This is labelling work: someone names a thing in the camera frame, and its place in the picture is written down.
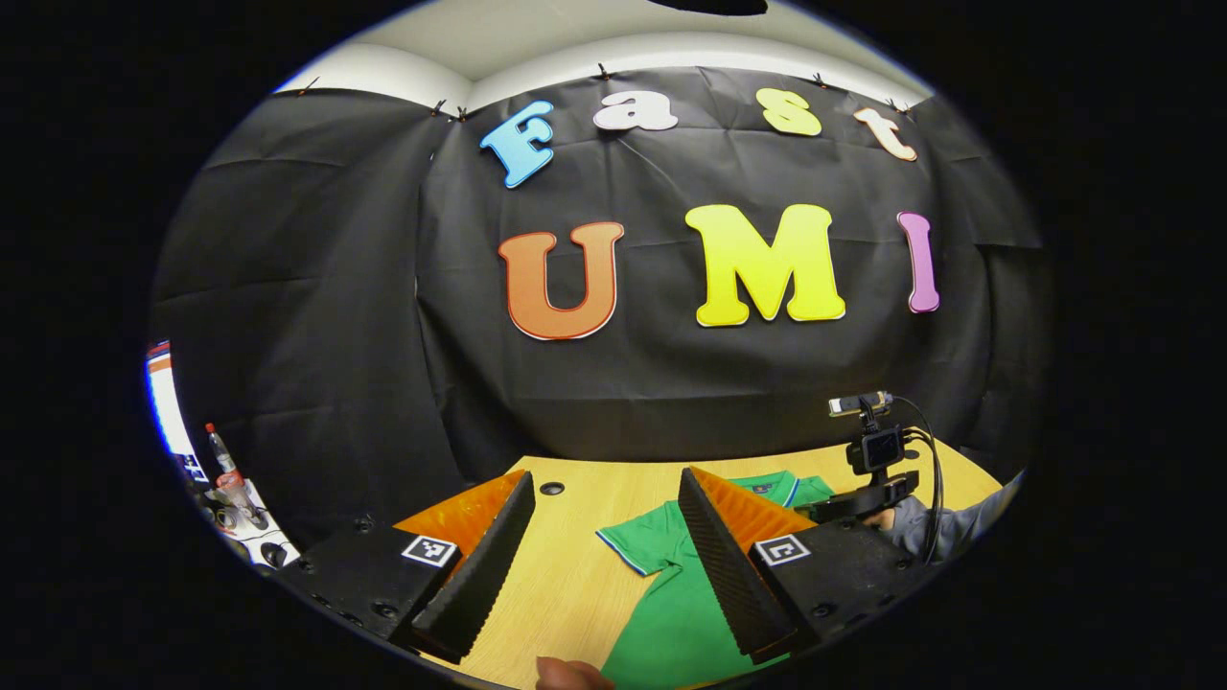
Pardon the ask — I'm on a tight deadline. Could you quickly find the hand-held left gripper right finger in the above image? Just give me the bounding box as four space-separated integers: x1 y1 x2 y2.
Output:
677 466 938 666

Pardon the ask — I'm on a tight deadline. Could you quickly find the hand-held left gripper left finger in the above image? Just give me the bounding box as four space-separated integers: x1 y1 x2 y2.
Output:
288 468 536 665

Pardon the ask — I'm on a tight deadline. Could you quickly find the green T-shirt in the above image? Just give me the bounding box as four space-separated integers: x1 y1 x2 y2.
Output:
595 469 836 690

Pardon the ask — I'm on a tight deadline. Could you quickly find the white side desk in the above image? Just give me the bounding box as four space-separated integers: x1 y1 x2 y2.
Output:
197 477 304 578

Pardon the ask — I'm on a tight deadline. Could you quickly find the clear plastic cup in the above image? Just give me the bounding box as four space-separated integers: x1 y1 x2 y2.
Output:
215 470 271 532

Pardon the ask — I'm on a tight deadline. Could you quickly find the red-capped plastic bottle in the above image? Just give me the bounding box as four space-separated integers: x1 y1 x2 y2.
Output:
204 423 241 476

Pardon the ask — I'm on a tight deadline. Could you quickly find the black backdrop cloth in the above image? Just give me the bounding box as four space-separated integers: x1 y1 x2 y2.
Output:
149 65 1052 553

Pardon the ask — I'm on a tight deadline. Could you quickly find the computer monitor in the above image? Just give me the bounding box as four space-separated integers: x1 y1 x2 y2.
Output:
144 340 208 482

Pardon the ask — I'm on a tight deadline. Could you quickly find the black camera cable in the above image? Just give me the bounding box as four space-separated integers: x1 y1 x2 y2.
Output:
891 395 947 566

